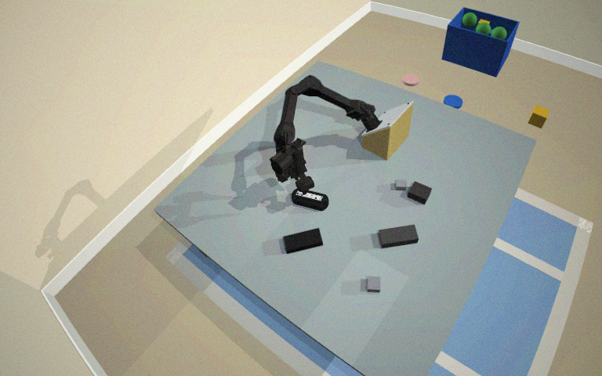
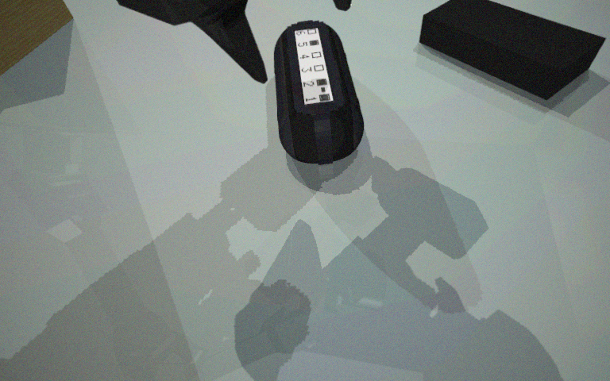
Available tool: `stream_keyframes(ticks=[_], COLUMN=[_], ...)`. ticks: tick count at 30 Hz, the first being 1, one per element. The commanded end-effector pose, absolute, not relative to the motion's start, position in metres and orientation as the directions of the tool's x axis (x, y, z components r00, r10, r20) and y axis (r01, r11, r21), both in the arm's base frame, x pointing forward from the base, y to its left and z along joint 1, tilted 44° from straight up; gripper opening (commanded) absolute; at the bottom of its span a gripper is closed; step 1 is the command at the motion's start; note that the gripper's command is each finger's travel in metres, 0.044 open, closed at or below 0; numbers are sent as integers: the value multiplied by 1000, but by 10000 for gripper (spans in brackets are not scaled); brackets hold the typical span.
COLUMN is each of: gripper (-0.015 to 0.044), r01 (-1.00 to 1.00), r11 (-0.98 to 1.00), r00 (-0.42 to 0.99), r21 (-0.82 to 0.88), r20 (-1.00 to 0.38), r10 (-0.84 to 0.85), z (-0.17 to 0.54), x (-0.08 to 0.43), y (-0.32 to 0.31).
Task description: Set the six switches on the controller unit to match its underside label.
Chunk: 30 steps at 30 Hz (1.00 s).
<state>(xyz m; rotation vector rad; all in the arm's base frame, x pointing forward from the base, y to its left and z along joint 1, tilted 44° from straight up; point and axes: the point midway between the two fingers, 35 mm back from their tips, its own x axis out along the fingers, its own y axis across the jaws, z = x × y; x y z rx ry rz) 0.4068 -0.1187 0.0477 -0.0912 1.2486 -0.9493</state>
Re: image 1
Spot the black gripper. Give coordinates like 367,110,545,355
290,157,314,195

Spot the dark grey switch panel with green rocker switches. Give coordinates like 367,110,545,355
292,189,329,211

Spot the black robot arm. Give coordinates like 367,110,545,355
270,75,383,183

